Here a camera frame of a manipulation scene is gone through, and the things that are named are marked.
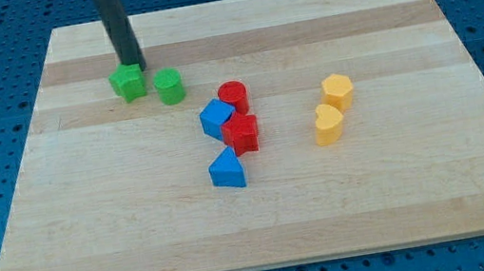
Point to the yellow hexagon block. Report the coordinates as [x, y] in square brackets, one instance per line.
[337, 91]

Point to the light wooden board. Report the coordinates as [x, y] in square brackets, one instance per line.
[106, 185]

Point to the blue cube block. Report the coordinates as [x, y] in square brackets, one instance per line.
[213, 116]

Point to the green star block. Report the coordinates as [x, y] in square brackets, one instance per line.
[128, 82]

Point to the blue triangle block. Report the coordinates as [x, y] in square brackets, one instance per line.
[226, 170]

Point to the red star block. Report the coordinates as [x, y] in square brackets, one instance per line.
[241, 132]

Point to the green cylinder block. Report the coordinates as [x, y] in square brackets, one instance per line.
[168, 83]

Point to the yellow heart block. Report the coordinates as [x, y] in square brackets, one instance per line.
[328, 124]

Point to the red cylinder block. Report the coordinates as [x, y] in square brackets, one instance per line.
[235, 94]

